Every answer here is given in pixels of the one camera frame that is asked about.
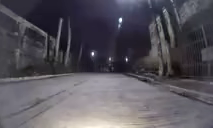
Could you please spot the street lamp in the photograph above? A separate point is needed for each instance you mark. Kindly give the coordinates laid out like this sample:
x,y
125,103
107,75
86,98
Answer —
x,y
126,59
92,53
110,59
120,20

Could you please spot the grey concrete road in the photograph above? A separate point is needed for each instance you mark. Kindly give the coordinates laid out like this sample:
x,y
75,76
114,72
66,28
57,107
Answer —
x,y
104,100

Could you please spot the pale kerb strip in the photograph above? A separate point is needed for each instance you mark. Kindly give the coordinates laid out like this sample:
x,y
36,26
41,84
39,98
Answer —
x,y
27,78

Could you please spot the grey raised pavement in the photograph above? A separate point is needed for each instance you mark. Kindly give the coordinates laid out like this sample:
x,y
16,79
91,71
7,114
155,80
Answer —
x,y
194,88

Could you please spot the building with barred gate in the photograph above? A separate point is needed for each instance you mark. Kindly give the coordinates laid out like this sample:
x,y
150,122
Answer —
x,y
200,40

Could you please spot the pale rough wall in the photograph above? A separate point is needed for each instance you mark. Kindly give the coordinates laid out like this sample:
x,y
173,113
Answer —
x,y
150,61

